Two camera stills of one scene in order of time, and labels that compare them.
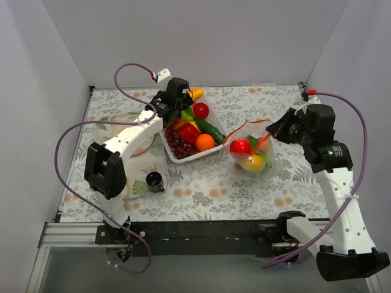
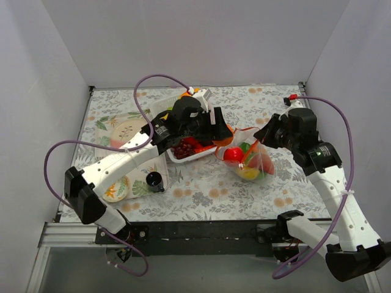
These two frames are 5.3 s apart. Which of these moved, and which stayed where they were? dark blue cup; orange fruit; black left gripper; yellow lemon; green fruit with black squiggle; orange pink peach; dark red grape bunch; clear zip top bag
Moved: yellow lemon; black left gripper; orange pink peach; green fruit with black squiggle; clear zip top bag; orange fruit
Stayed: dark blue cup; dark red grape bunch
